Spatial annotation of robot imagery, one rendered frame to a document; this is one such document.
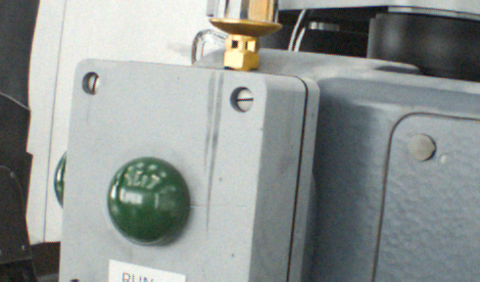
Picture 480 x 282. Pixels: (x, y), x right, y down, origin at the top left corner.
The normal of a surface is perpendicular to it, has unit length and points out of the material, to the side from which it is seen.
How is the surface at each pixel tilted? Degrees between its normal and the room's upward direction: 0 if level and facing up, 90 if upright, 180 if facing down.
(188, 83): 90
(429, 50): 90
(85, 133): 90
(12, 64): 69
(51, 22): 90
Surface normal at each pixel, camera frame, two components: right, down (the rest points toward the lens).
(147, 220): 0.00, 0.30
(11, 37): 0.82, -0.19
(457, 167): -0.39, 0.01
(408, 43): -0.62, -0.02
